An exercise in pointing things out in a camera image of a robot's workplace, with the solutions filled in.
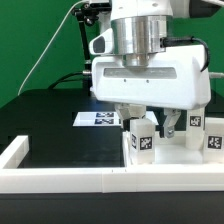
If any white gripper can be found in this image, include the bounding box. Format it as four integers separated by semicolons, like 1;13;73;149
92;45;211;138

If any white square table top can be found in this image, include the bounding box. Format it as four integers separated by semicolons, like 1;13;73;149
122;131;224;167

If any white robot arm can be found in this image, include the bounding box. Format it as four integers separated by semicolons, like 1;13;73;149
89;0;224;138

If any white sheet with tags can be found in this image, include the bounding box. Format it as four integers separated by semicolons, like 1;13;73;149
72;111;158;127

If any white U-shaped fence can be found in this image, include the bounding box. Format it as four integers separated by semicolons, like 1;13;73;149
0;135;224;194

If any black cable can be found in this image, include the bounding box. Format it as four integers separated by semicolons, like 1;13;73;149
48;71;92;90

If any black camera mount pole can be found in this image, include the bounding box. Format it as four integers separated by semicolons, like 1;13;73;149
71;0;111;95

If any white cable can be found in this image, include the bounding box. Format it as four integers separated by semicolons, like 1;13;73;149
17;0;88;97

